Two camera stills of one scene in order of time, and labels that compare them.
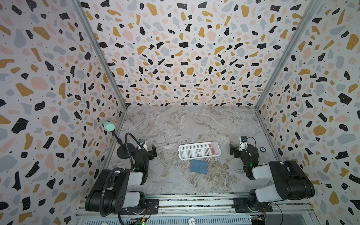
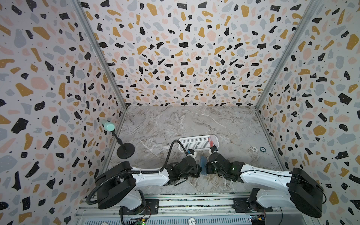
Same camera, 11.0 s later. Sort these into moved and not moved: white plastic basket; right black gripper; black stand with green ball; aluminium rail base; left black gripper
Moved: white plastic basket; left black gripper; right black gripper
Not moved: aluminium rail base; black stand with green ball
